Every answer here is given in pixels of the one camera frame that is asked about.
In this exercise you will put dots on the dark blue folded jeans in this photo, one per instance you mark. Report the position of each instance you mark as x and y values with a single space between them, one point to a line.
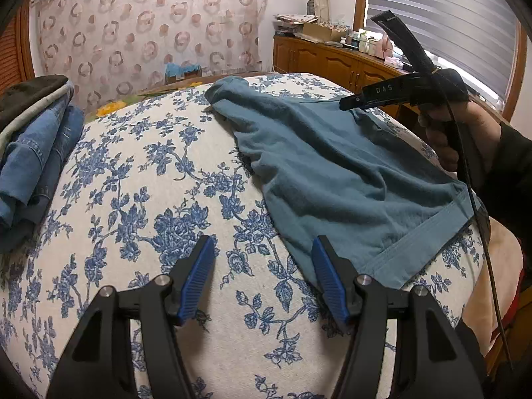
27 217

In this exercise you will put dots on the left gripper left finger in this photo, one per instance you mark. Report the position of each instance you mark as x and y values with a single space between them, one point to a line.
97 361

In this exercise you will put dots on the grey folded pants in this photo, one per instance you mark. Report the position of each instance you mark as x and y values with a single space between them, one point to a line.
32 112

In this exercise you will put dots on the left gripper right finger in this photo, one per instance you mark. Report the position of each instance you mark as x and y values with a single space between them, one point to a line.
430 360

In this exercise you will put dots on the brown wooden sideboard cabinet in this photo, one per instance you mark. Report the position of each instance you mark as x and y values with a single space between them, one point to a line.
352 70

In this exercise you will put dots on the pink circle pattern curtain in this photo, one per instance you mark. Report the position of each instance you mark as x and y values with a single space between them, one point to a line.
109 49

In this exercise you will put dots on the blue floral white bedsheet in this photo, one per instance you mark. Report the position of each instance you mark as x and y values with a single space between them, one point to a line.
136 193

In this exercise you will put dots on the light blue folded jeans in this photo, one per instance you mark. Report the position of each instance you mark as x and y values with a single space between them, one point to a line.
26 156

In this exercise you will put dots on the right hand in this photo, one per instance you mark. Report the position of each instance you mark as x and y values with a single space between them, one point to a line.
464 136

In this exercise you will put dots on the pink bottle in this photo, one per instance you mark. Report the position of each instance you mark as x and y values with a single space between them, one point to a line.
384 48

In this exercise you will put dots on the open cardboard box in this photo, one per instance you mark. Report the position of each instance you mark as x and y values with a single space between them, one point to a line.
325 32

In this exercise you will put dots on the colourful flower blanket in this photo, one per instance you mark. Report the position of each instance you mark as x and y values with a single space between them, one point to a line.
118 104

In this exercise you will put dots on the cardboard box blue contents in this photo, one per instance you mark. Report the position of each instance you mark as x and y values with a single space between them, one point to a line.
175 72

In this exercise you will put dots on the grey zebra window blind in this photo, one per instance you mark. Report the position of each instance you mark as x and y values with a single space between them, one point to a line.
476 35

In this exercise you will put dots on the brown louvered wardrobe door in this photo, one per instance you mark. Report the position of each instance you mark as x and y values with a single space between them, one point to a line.
16 63

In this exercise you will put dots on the stack of folded papers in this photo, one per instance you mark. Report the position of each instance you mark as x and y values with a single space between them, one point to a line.
291 24

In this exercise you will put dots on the teal blue shorts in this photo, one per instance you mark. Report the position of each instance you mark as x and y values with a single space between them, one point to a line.
347 176

